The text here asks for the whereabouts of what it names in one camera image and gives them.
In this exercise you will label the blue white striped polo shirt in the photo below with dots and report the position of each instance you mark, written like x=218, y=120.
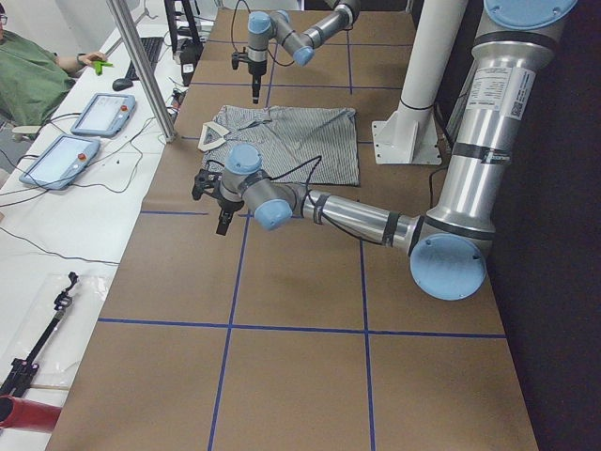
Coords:
x=295, y=143

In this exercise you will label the blue teach pendant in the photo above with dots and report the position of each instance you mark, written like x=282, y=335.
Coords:
x=105, y=115
x=61, y=163

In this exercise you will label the person in green shirt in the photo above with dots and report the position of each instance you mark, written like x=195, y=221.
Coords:
x=35, y=81

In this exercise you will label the aluminium frame post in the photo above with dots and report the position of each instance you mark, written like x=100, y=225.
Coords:
x=128, y=32

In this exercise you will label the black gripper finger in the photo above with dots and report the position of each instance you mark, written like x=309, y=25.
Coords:
x=255, y=94
x=223, y=226

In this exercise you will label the black grabber tool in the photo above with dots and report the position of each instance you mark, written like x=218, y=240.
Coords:
x=23, y=370

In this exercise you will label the green paper toy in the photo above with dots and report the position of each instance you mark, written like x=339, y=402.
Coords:
x=99, y=65

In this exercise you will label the near blue teach pendant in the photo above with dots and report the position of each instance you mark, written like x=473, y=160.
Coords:
x=61, y=163

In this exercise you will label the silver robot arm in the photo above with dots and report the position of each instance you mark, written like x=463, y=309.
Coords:
x=447, y=240
x=266, y=26

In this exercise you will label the far blue teach pendant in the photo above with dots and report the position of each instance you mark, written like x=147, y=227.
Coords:
x=105, y=115

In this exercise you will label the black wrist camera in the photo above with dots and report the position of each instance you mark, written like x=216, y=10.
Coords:
x=238, y=59
x=206, y=183

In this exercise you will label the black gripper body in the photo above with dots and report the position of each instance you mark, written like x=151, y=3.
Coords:
x=255, y=71
x=228, y=205

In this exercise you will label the red cylinder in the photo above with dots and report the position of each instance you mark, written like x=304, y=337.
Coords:
x=29, y=415

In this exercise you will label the black keyboard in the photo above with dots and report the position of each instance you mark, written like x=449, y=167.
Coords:
x=152, y=47

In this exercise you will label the white mounting column with base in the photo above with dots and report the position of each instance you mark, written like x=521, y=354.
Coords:
x=409, y=135

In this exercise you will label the black computer mouse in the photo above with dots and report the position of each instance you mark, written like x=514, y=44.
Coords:
x=121, y=84

